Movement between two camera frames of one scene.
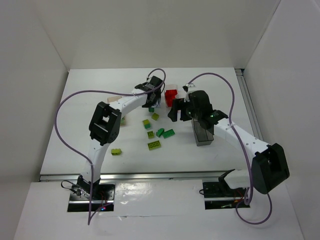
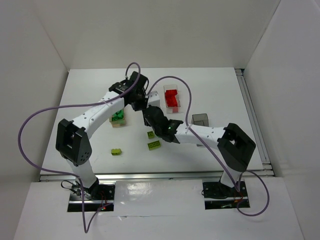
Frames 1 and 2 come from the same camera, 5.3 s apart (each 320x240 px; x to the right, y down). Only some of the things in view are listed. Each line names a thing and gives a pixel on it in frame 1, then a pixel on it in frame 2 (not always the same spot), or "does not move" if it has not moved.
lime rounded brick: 116,151 does not move
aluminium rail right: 241,75 does not move
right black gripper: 181,110 -> 149,115
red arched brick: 170,95 does not move
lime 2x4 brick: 154,145 does not move
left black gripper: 152,97 -> 137,104
